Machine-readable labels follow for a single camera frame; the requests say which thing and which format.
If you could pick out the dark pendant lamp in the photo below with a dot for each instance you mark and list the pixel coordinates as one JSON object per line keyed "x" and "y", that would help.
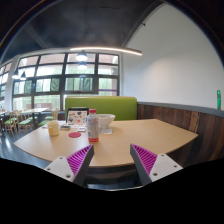
{"x": 15, "y": 75}
{"x": 81, "y": 56}
{"x": 82, "y": 65}
{"x": 23, "y": 76}

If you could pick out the light wooden dining table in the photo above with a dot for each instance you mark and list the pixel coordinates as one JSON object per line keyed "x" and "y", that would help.
{"x": 35, "y": 110}

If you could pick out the small dark flat box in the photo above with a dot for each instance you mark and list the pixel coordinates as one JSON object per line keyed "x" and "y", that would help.
{"x": 65, "y": 127}

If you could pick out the cream yellow mug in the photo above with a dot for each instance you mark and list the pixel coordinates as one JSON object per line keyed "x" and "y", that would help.
{"x": 53, "y": 128}

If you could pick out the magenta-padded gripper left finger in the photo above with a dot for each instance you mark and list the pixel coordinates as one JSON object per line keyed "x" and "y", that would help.
{"x": 78, "y": 160}

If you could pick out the white paper napkin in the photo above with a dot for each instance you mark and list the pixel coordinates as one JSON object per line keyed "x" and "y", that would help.
{"x": 106, "y": 131}

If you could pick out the small white flat card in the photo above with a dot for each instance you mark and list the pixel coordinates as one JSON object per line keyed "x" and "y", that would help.
{"x": 81, "y": 129}

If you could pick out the group of green-seated wooden chairs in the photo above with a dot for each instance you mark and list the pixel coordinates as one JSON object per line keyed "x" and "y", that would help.
{"x": 25, "y": 121}

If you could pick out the green upholstered bench back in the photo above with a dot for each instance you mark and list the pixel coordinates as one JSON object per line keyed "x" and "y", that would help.
{"x": 110, "y": 107}

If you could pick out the curved linear ceiling light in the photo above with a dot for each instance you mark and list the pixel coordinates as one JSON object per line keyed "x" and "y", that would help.
{"x": 110, "y": 49}

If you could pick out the white ceramic bowl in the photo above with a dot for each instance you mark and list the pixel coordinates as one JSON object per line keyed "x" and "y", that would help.
{"x": 106, "y": 120}

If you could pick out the large black-framed window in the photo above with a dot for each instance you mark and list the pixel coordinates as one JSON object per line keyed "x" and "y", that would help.
{"x": 50, "y": 70}

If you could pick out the black-framed tablet with pictures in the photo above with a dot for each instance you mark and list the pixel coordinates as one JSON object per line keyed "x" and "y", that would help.
{"x": 76, "y": 117}

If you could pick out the red-capped clear drink bottle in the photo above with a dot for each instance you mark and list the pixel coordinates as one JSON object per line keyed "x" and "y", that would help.
{"x": 93, "y": 128}

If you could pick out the flat round red coaster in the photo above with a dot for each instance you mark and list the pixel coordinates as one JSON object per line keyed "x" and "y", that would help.
{"x": 74, "y": 135}

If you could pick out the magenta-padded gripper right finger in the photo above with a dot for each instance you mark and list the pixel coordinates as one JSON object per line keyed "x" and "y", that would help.
{"x": 146, "y": 160}

